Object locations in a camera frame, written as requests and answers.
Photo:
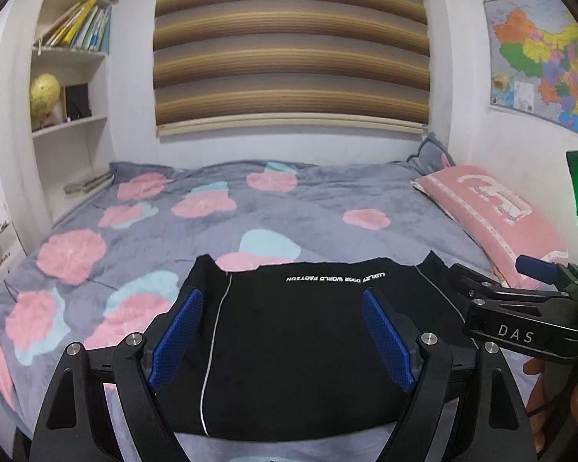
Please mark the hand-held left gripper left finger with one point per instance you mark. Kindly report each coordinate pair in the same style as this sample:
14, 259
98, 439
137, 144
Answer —
176, 341

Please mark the grey floral blanket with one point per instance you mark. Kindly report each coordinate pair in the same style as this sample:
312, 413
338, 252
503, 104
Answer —
173, 231

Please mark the colourful wall map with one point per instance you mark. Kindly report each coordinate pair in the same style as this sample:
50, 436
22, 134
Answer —
544, 57

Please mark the brown striped window blind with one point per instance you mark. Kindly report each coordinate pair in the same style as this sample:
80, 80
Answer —
289, 48

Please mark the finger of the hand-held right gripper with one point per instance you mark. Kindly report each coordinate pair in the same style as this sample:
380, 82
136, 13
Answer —
534, 267
472, 286

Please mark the grey-green book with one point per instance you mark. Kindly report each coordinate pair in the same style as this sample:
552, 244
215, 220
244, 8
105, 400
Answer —
89, 183

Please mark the grey pillow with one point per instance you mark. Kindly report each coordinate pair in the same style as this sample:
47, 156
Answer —
431, 154

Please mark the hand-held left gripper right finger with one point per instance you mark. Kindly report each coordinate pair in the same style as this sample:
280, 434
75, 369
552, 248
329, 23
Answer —
387, 341

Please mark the black picture frame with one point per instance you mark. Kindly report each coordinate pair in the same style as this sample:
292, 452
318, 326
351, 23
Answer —
78, 101

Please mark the white bookshelf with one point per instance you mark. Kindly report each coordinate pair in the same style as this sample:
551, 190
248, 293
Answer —
91, 101

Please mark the yellow globe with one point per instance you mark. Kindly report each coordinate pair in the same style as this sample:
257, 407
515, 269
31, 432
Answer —
45, 98

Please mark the pink pillow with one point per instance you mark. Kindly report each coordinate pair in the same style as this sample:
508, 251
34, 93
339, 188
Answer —
486, 211

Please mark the person's right hand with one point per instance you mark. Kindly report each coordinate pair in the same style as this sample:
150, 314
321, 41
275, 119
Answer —
534, 394

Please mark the black jacket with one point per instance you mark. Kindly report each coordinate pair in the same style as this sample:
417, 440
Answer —
294, 346

